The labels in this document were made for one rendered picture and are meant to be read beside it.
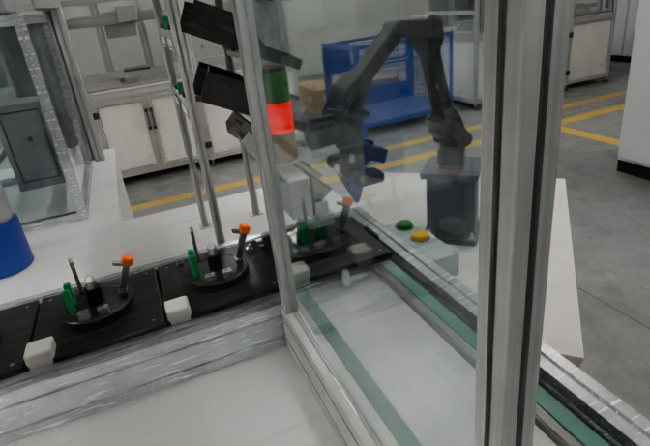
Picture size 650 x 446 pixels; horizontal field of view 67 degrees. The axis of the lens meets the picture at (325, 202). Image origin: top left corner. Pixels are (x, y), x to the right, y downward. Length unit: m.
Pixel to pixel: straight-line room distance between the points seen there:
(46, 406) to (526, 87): 0.94
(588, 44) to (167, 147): 5.41
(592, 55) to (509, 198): 7.31
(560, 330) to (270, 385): 0.57
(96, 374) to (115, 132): 4.12
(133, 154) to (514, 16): 4.87
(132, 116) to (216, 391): 4.16
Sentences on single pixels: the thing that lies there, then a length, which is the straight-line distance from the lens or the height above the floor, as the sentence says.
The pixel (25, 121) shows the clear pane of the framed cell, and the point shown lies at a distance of 1.89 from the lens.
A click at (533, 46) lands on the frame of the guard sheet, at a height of 1.48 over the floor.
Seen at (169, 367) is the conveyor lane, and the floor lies 0.90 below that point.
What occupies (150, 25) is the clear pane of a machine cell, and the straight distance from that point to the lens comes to 4.92.
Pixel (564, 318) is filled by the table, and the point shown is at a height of 0.86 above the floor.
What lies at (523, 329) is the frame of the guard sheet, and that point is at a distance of 0.35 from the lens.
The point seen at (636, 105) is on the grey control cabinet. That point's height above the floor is 0.53.
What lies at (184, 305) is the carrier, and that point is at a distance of 1.01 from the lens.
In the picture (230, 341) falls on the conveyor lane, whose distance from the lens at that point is 1.01.
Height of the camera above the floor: 1.52
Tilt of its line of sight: 23 degrees down
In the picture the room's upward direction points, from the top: 6 degrees counter-clockwise
